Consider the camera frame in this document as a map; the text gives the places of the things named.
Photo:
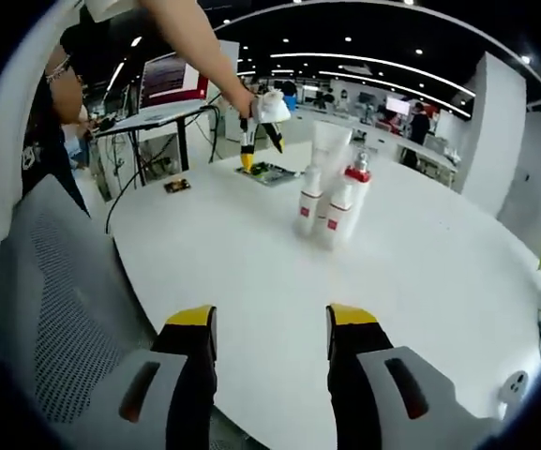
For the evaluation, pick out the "white skincare tube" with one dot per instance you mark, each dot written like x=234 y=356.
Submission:
x=331 y=140

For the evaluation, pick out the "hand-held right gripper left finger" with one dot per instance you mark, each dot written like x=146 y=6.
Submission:
x=190 y=384

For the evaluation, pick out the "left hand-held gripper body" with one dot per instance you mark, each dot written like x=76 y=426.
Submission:
x=270 y=110

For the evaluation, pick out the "white skincare bottle red label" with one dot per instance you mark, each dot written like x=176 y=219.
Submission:
x=307 y=206
x=335 y=215

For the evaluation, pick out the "grey mesh office chair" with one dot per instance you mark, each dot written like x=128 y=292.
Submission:
x=64 y=304

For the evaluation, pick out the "green black packet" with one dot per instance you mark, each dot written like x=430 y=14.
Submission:
x=270 y=173

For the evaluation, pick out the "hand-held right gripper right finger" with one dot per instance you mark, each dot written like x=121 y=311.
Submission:
x=354 y=394

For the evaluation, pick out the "blue storage box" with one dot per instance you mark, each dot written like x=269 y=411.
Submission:
x=291 y=103

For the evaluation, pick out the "white laptop red screen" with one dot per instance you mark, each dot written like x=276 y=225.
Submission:
x=167 y=77

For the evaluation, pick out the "gold foil packet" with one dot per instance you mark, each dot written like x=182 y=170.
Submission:
x=177 y=186

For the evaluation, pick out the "background wall screen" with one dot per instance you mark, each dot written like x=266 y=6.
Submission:
x=398 y=106

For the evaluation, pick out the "black frame standing desk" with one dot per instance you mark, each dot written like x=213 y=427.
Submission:
x=184 y=145

